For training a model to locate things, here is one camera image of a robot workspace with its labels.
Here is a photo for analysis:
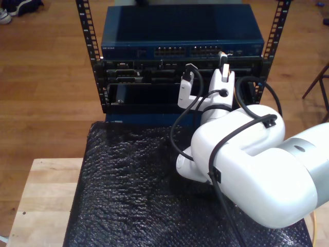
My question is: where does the yellow network cable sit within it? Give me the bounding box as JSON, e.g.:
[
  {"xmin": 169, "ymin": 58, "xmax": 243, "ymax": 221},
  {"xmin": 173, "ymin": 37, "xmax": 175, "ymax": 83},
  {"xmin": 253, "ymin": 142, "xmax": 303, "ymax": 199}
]
[{"xmin": 217, "ymin": 51, "xmax": 317, "ymax": 247}]

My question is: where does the black empty rack tray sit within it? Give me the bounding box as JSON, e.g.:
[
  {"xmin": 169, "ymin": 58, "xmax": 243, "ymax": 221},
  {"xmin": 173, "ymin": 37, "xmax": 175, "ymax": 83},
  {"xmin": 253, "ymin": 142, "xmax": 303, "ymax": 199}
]
[{"xmin": 101, "ymin": 82, "xmax": 259, "ymax": 114}]

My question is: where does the brown wooden chair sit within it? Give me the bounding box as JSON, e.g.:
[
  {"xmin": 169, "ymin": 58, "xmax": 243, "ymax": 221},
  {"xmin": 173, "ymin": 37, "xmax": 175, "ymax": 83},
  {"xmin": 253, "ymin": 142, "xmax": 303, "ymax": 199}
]
[{"xmin": 302, "ymin": 61, "xmax": 329, "ymax": 125}]

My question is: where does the black bubble wrap mat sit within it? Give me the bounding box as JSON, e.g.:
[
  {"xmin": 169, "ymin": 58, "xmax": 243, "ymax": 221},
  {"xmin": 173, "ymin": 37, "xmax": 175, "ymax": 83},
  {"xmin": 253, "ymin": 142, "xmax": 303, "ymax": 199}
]
[{"xmin": 63, "ymin": 120, "xmax": 313, "ymax": 247}]

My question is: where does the blue rack base plate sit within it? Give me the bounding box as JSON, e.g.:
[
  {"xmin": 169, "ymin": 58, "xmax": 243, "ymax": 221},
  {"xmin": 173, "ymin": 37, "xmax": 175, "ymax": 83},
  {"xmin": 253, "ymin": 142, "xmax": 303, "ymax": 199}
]
[{"xmin": 104, "ymin": 112, "xmax": 204, "ymax": 127}]

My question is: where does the blue Netgear network switch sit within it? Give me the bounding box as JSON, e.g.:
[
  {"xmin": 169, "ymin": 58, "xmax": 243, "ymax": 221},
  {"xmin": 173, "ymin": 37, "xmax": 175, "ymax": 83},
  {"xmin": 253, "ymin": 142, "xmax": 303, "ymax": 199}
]
[{"xmin": 100, "ymin": 4, "xmax": 265, "ymax": 61}]

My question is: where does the black angled plug cable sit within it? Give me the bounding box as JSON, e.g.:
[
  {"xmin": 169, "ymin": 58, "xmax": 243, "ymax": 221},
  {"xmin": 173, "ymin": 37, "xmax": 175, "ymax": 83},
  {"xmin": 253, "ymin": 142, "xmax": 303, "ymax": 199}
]
[{"xmin": 208, "ymin": 77, "xmax": 283, "ymax": 247}]

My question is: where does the dark sneaker white sole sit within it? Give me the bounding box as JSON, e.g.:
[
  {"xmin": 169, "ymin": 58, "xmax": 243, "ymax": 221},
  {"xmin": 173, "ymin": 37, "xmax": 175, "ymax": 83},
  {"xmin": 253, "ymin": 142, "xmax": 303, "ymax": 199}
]
[{"xmin": 5, "ymin": 0, "xmax": 45, "ymax": 16}]

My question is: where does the black perforated rack post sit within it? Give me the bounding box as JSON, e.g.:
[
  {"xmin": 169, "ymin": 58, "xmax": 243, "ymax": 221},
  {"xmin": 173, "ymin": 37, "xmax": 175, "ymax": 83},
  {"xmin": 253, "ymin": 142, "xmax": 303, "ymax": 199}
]
[
  {"xmin": 75, "ymin": 0, "xmax": 110, "ymax": 114},
  {"xmin": 253, "ymin": 0, "xmax": 293, "ymax": 106}
]

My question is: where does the black Dell rack server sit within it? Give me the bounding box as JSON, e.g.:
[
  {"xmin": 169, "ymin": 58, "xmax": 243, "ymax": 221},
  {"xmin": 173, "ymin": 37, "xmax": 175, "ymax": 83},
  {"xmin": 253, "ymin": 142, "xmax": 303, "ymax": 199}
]
[{"xmin": 94, "ymin": 58, "xmax": 263, "ymax": 84}]

